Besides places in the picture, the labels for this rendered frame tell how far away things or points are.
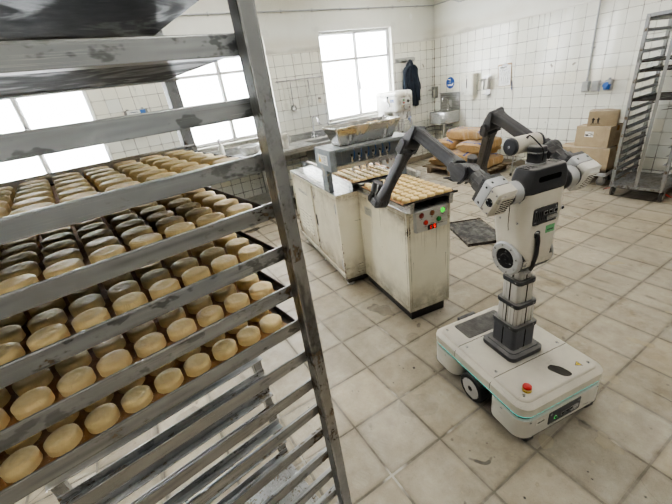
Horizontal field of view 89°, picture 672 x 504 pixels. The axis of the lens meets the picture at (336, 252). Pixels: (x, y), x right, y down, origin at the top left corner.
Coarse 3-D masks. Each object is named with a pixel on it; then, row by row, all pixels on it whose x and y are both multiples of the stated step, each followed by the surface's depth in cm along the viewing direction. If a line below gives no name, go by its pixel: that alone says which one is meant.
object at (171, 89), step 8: (168, 88) 85; (176, 88) 86; (168, 96) 86; (176, 96) 86; (168, 104) 88; (176, 104) 87; (184, 136) 90; (192, 136) 91; (184, 144) 91; (256, 368) 126; (280, 448) 145
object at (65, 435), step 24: (264, 312) 81; (240, 336) 74; (264, 336) 76; (192, 360) 69; (216, 360) 71; (144, 384) 67; (168, 384) 64; (96, 408) 61; (120, 408) 63; (48, 432) 60; (72, 432) 57; (96, 432) 58; (0, 456) 57; (24, 456) 54; (48, 456) 56; (0, 480) 53
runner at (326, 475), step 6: (330, 468) 102; (324, 474) 101; (330, 474) 99; (318, 480) 100; (324, 480) 98; (312, 486) 98; (318, 486) 97; (306, 492) 95; (312, 492) 96; (300, 498) 93; (306, 498) 95
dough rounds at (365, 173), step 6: (348, 168) 308; (366, 168) 299; (372, 168) 296; (378, 168) 293; (384, 168) 290; (336, 174) 302; (342, 174) 291; (348, 174) 290; (354, 174) 285; (360, 174) 286; (366, 174) 280; (372, 174) 278; (378, 174) 274; (384, 174) 275; (348, 180) 278; (354, 180) 268; (360, 180) 272
